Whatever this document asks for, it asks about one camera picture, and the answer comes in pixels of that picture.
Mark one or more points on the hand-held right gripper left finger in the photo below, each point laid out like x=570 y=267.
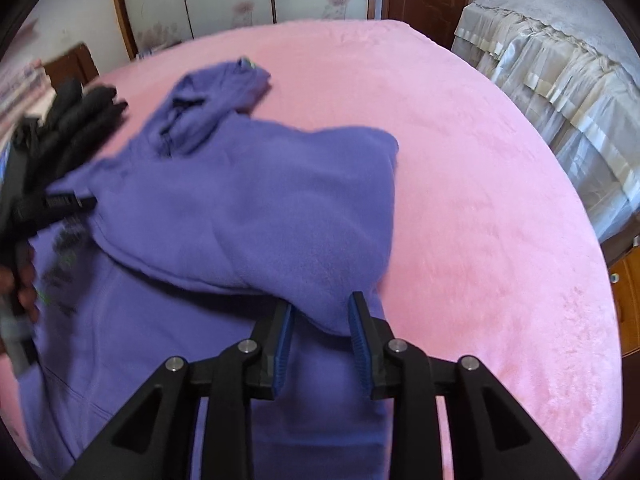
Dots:
x=281 y=352

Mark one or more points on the person's left hand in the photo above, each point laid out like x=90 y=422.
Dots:
x=24 y=287

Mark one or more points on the dark wooden headboard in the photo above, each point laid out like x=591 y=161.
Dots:
x=70 y=67

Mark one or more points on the striped cloth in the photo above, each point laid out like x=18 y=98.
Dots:
x=22 y=92

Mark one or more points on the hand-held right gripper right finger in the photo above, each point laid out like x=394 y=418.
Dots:
x=359 y=345

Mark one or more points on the purple sweatshirt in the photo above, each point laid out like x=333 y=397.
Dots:
x=240 y=210

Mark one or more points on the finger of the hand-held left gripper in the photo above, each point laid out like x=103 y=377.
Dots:
x=67 y=204

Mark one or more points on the wooden drawer cabinet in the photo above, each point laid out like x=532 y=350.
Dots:
x=627 y=305

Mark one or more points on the black puffy jacket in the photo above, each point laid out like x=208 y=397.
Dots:
x=80 y=115

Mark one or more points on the pink blanket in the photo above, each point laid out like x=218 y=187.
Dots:
x=490 y=220

